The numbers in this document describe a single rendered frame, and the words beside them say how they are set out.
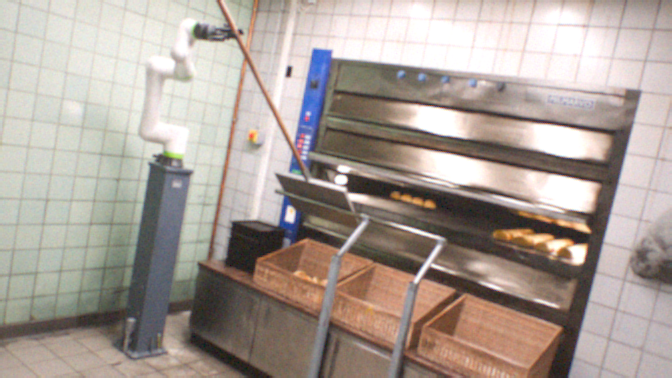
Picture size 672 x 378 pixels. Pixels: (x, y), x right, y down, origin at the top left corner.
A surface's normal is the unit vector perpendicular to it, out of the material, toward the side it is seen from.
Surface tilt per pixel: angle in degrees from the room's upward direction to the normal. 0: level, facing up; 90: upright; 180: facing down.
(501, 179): 70
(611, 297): 90
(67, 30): 90
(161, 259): 90
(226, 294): 90
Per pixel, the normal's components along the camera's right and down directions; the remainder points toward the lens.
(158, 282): 0.75, 0.22
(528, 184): -0.47, -0.38
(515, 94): -0.58, -0.04
